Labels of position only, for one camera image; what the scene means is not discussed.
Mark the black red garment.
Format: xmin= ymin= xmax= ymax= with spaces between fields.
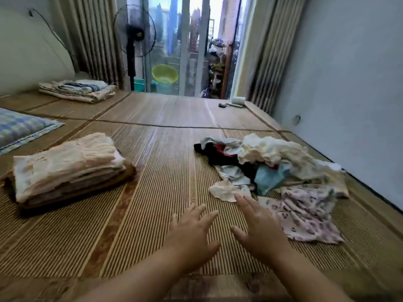
xmin=193 ymin=141 xmax=259 ymax=182

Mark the small floral white garment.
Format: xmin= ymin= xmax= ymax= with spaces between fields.
xmin=314 ymin=159 xmax=345 ymax=174

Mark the pale grey garment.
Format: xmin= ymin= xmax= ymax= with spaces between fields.
xmin=199 ymin=135 xmax=244 ymax=156

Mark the person's right forearm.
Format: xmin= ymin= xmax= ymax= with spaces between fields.
xmin=267 ymin=248 xmax=353 ymax=302

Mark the stack of light clothes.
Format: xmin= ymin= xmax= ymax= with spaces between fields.
xmin=256 ymin=185 xmax=346 ymax=245

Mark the beige patterned curtain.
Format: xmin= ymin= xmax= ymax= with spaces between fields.
xmin=247 ymin=0 xmax=311 ymax=116
xmin=49 ymin=0 xmax=124 ymax=86

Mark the light blue garment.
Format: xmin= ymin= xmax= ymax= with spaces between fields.
xmin=253 ymin=161 xmax=293 ymax=196

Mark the blue plaid pillow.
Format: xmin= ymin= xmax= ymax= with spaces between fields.
xmin=0 ymin=107 xmax=65 ymax=156

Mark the cream padded headboard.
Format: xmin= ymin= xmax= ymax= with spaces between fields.
xmin=0 ymin=5 xmax=77 ymax=97

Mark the person's left hand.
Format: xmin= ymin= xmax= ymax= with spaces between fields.
xmin=165 ymin=204 xmax=221 ymax=271

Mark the cluttered balcony shelf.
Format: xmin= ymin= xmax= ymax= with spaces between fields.
xmin=206 ymin=37 xmax=229 ymax=99

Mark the bamboo bed mat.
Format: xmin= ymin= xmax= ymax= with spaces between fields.
xmin=0 ymin=90 xmax=403 ymax=302

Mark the black standing fan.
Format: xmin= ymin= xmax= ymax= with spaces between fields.
xmin=114 ymin=4 xmax=157 ymax=92

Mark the person's right hand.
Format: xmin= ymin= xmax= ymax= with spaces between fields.
xmin=230 ymin=193 xmax=292 ymax=268

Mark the folded striped blanket stack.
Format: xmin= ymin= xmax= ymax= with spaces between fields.
xmin=37 ymin=78 xmax=119 ymax=104

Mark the person's left forearm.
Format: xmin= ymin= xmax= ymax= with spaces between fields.
xmin=76 ymin=251 xmax=196 ymax=302

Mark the pile of clothes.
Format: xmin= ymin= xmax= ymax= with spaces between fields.
xmin=13 ymin=133 xmax=127 ymax=203

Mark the black cable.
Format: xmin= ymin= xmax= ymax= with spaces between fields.
xmin=28 ymin=7 xmax=77 ymax=67

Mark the sliding glass balcony door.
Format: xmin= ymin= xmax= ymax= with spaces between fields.
xmin=141 ymin=0 xmax=251 ymax=100

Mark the yellow green basin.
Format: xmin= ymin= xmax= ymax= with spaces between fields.
xmin=151 ymin=64 xmax=180 ymax=85

